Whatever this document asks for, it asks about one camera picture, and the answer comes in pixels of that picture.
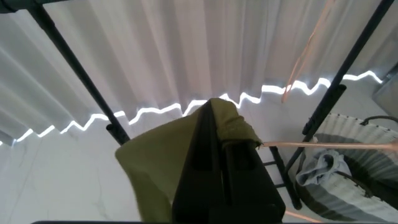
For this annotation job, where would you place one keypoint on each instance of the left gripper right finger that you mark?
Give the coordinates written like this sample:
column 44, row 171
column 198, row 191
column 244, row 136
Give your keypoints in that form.
column 255, row 193

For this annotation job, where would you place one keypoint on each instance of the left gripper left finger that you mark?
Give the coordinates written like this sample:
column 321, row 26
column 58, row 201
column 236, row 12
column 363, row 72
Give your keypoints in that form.
column 199, row 186

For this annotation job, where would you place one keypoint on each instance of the green printed shirt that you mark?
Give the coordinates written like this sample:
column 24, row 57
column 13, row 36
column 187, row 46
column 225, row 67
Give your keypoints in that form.
column 149, row 155

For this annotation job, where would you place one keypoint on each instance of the white laundry basket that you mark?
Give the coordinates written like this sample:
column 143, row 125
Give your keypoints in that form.
column 342, row 193

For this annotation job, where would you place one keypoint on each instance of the black clothes rack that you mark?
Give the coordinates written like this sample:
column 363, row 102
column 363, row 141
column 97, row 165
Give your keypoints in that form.
column 77, row 69

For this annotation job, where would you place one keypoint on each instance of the pale grey shorts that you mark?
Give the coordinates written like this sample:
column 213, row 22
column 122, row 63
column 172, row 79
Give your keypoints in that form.
column 323, row 165

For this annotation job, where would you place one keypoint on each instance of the white curtain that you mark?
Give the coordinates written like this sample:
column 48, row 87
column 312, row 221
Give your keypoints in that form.
column 186, row 46

